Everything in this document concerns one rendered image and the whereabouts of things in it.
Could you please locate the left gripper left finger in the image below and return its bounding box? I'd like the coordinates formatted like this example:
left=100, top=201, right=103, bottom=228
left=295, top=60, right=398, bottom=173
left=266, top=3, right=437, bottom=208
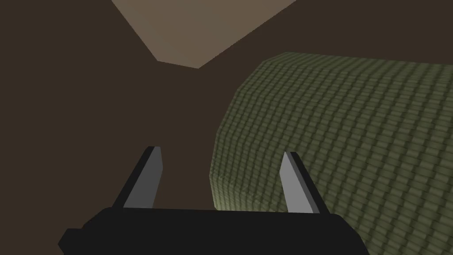
left=111, top=145, right=164, bottom=209

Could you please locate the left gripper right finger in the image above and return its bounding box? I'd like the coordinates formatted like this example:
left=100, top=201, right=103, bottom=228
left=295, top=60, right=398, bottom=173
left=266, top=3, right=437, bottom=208
left=279, top=151, right=331, bottom=215

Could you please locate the green woven sofa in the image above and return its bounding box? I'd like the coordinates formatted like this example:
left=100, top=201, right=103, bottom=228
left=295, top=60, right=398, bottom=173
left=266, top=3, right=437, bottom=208
left=208, top=51, right=453, bottom=255

